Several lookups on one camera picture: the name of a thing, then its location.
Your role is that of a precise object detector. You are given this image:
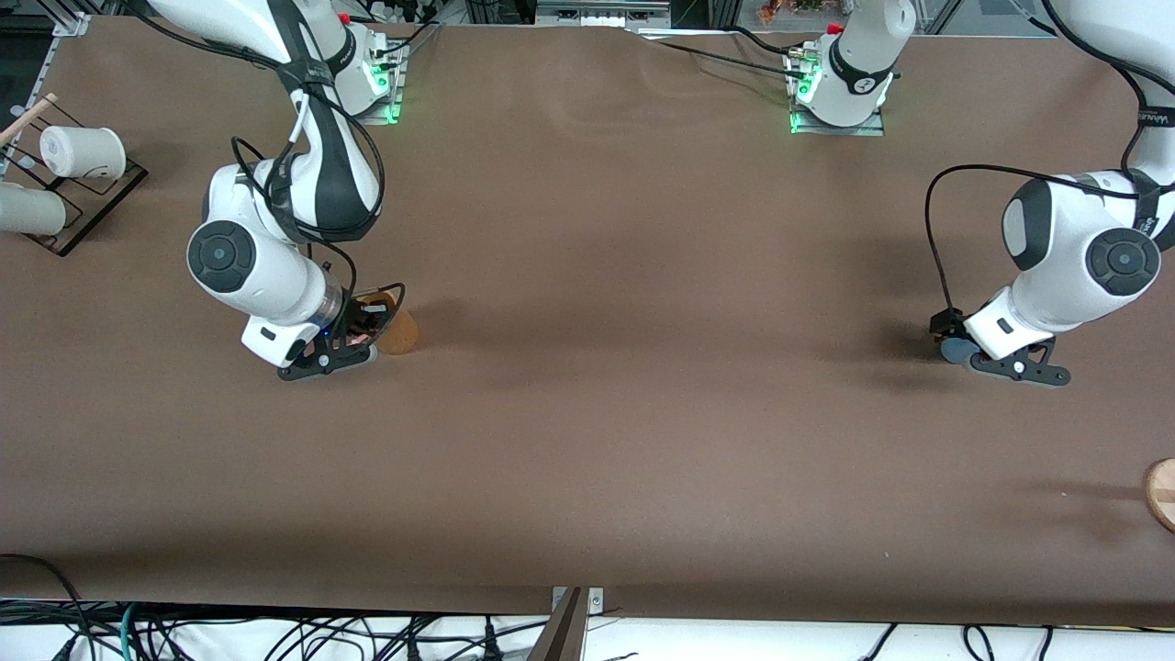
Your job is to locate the brown cylindrical cup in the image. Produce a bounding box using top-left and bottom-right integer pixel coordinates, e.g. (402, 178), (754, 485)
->
(353, 286), (420, 355)

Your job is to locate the white cup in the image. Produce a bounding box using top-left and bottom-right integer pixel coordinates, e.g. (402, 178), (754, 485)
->
(0, 182), (67, 235)
(39, 126), (127, 180)

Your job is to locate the round wooden disc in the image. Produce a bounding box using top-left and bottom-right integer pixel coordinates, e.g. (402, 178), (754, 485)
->
(1143, 457), (1175, 534)

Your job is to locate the wooden stick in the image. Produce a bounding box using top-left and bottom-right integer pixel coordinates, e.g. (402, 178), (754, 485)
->
(0, 94), (58, 146)

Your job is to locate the silver background equipment box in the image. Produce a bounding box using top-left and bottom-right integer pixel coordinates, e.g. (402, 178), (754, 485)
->
(535, 0), (674, 28)

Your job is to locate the black wire cup rack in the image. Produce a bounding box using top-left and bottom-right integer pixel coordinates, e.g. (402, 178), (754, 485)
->
(0, 96), (149, 258)

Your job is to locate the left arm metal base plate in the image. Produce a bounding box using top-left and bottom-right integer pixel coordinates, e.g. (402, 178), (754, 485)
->
(789, 46), (887, 137)

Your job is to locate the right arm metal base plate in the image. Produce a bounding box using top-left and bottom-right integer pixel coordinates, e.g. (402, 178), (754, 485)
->
(353, 37), (407, 126)

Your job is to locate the dark camera pole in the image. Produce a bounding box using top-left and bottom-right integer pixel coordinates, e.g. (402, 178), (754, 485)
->
(526, 588), (588, 661)

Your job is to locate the black table power cable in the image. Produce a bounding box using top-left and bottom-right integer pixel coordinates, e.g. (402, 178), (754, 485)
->
(638, 32), (804, 82)

